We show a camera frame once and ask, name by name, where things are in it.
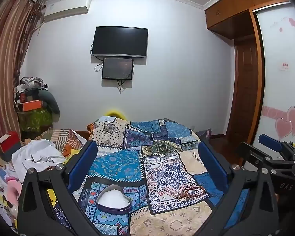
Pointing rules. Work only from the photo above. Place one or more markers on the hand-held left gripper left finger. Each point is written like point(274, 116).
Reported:
point(89, 157)

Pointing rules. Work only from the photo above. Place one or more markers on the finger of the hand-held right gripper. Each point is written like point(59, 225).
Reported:
point(254, 154)
point(270, 143)

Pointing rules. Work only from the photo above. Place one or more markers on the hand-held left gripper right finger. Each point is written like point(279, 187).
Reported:
point(210, 163)

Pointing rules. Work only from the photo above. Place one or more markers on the heart-shaped purple tin box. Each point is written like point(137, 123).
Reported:
point(113, 200)

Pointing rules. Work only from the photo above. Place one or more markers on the yellow printed cloth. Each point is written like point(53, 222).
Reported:
point(72, 156)

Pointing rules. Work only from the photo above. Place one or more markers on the orange cloth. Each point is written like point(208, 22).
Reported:
point(90, 129)

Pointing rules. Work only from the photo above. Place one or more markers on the orange striped blanket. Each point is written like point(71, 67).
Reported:
point(64, 139)

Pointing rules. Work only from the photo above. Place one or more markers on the blue patchwork blanket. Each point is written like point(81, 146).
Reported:
point(162, 172)

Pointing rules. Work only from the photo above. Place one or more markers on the yellow round object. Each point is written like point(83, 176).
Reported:
point(115, 113)

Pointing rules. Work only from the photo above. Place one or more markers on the white crumpled cloth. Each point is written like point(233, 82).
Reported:
point(36, 154)

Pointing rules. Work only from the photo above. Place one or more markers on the green patterned cloth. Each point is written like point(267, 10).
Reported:
point(35, 120)

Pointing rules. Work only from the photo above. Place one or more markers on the dark grey garment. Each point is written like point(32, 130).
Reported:
point(50, 102)

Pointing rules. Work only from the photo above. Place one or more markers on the orange box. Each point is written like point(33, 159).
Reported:
point(32, 105)

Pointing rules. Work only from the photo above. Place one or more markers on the white red sticker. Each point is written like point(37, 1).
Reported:
point(284, 66)

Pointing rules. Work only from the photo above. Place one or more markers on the red box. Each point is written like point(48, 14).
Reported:
point(8, 141)

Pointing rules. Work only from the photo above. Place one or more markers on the pink plush toy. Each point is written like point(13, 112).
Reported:
point(13, 191)

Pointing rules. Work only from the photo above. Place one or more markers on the pile of clothes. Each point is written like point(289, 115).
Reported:
point(30, 84)

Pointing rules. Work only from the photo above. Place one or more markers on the brown striped curtain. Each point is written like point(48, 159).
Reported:
point(5, 66)

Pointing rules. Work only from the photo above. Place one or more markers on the wooden wardrobe cabinet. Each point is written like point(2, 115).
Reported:
point(233, 12)

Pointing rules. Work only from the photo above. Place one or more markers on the white air conditioner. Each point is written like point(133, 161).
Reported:
point(66, 8)

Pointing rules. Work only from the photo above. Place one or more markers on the small black wall monitor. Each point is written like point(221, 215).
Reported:
point(118, 68)

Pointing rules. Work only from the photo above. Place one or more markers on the black wall television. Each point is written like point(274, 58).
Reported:
point(120, 41)

